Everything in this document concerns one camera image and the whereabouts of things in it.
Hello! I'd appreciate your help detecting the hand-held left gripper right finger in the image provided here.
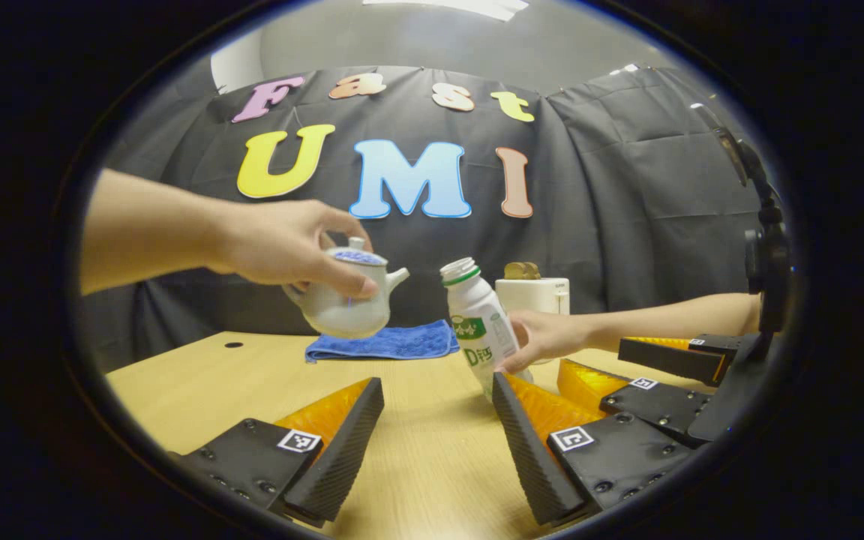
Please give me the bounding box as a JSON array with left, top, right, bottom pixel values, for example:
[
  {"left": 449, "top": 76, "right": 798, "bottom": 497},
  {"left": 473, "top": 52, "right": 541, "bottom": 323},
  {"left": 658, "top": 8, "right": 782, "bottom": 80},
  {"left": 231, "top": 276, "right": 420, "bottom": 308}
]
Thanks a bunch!
[{"left": 492, "top": 371, "right": 703, "bottom": 527}]

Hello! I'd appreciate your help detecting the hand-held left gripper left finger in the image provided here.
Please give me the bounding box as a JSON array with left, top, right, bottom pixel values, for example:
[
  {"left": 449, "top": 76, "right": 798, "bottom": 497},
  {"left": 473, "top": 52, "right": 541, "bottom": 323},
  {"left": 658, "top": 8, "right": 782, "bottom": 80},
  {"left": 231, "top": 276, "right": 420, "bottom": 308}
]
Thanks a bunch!
[{"left": 169, "top": 377, "right": 386, "bottom": 526}]

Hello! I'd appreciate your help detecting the white teacup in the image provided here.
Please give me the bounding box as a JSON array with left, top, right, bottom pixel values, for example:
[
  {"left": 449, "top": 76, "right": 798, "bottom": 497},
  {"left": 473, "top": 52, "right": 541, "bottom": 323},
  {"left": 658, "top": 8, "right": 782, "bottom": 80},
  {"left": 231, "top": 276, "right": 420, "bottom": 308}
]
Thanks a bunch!
[{"left": 282, "top": 238, "right": 410, "bottom": 340}]

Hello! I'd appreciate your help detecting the white water bottle green label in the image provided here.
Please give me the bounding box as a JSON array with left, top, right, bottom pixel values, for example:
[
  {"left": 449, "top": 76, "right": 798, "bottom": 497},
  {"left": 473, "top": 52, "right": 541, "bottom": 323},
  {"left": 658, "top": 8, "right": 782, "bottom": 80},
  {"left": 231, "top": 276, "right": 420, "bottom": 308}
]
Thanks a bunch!
[{"left": 440, "top": 257, "right": 534, "bottom": 402}]

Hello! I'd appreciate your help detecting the blue towel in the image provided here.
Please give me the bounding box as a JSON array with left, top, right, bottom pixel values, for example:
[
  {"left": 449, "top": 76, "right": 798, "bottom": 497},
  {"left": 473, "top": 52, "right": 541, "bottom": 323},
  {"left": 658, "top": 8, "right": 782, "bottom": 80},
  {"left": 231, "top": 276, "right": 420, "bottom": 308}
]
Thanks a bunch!
[{"left": 305, "top": 319, "right": 461, "bottom": 364}]

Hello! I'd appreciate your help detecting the black backdrop cloth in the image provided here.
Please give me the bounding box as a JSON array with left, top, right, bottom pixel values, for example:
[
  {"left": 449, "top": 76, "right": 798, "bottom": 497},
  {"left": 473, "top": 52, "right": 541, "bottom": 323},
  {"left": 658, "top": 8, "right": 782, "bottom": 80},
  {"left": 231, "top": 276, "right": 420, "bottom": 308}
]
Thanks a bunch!
[{"left": 121, "top": 66, "right": 778, "bottom": 353}]

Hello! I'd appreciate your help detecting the long ceiling light panel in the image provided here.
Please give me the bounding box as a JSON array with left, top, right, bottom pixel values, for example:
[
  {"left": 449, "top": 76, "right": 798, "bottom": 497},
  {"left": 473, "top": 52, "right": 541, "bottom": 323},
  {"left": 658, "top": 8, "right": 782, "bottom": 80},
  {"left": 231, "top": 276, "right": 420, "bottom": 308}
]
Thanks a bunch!
[{"left": 363, "top": 0, "right": 530, "bottom": 22}]

